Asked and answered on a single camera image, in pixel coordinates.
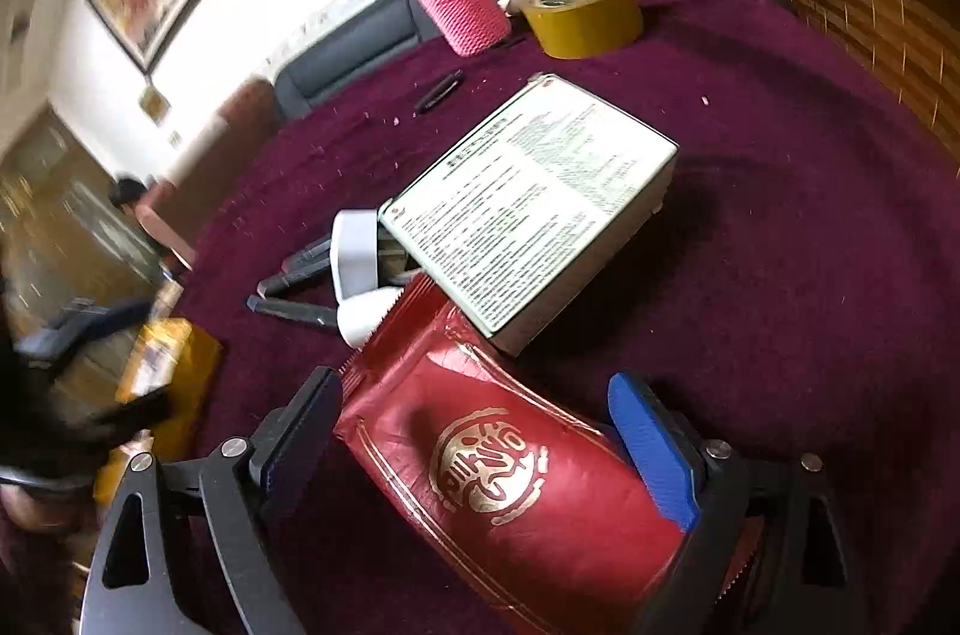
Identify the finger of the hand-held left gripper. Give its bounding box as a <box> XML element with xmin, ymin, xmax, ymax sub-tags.
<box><xmin>16</xmin><ymin>297</ymin><xmax>155</xmax><ymax>370</ymax></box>

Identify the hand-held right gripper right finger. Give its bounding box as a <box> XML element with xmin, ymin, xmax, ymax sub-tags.
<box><xmin>607</xmin><ymin>372</ymin><xmax>875</xmax><ymax>635</ymax></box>

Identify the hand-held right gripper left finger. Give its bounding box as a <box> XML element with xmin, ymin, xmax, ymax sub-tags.
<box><xmin>79</xmin><ymin>366</ymin><xmax>346</xmax><ymax>635</ymax></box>

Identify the yellow bag with boxes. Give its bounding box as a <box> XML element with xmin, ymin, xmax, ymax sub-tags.
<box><xmin>94</xmin><ymin>318</ymin><xmax>226</xmax><ymax>493</ymax></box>

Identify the red gold-print pouch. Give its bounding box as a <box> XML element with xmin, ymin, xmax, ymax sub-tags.
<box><xmin>332</xmin><ymin>271</ymin><xmax>766</xmax><ymax>635</ymax></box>

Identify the white gadget with black legs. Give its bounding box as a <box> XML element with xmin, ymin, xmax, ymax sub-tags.
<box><xmin>247</xmin><ymin>209</ymin><xmax>410</xmax><ymax>349</ymax></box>

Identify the white green printed box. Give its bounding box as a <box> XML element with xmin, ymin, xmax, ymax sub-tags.
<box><xmin>377</xmin><ymin>72</ymin><xmax>680</xmax><ymax>358</ymax></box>

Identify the wooden glass-panel door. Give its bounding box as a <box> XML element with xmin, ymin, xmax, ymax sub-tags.
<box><xmin>0</xmin><ymin>106</ymin><xmax>162</xmax><ymax>336</ymax></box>

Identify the maroon velvet tablecloth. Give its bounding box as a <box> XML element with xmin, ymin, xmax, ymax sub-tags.
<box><xmin>169</xmin><ymin>0</ymin><xmax>960</xmax><ymax>635</ymax></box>

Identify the reddish brown armchair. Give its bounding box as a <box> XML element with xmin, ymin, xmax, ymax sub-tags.
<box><xmin>139</xmin><ymin>76</ymin><xmax>286</xmax><ymax>268</ymax></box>

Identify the black leather sofa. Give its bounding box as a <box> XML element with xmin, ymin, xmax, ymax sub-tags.
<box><xmin>274</xmin><ymin>0</ymin><xmax>695</xmax><ymax>118</ymax></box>

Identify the small black key fob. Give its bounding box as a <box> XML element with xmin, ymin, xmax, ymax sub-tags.
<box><xmin>415</xmin><ymin>70</ymin><xmax>466</xmax><ymax>115</ymax></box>

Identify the yellow tape roll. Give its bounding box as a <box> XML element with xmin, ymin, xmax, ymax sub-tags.
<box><xmin>521</xmin><ymin>0</ymin><xmax>644</xmax><ymax>60</ymax></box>

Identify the wooden partition counter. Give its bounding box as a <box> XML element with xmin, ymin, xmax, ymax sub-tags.
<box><xmin>686</xmin><ymin>0</ymin><xmax>960</xmax><ymax>171</ymax></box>

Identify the small yellow wall plaque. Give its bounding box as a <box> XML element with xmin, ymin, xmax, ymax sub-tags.
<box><xmin>137</xmin><ymin>86</ymin><xmax>172</xmax><ymax>126</ymax></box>

